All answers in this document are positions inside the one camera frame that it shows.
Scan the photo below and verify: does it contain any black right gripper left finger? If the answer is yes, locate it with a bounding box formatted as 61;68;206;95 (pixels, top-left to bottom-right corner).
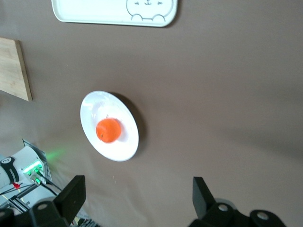
29;175;86;227

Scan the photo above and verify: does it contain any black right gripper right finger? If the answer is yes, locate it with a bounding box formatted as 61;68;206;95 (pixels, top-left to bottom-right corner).
189;176;249;227

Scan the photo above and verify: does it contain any white round plate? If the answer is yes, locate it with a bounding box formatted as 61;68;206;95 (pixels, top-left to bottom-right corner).
80;90;140;162

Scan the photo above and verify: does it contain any orange fruit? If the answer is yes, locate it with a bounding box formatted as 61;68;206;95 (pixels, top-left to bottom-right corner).
95;118;123;144

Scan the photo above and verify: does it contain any bamboo cutting board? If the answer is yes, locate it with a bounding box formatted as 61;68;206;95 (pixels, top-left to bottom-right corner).
0;37;33;102

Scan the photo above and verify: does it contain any cream tray with bear print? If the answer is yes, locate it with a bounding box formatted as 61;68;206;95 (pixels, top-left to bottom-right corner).
51;0;178;27

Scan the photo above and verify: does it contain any black base cable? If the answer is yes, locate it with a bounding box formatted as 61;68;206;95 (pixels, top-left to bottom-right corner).
35;176;62;197

